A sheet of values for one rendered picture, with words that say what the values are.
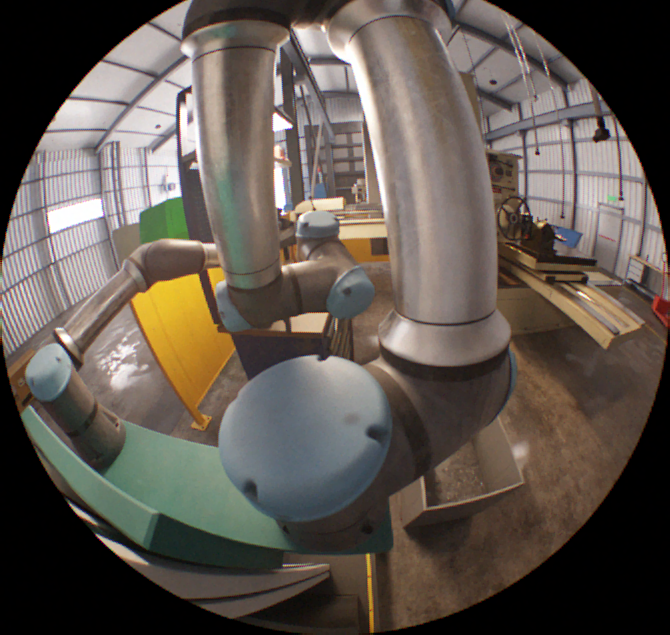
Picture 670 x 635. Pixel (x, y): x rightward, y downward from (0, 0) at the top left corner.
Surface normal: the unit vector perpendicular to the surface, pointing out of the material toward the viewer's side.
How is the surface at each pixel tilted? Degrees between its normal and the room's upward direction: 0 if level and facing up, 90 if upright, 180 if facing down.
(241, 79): 111
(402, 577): 0
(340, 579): 0
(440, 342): 40
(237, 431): 7
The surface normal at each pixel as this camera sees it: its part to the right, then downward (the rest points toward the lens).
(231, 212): 0.17, 0.71
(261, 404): -0.20, -0.86
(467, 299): -0.10, 0.30
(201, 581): 1.00, -0.07
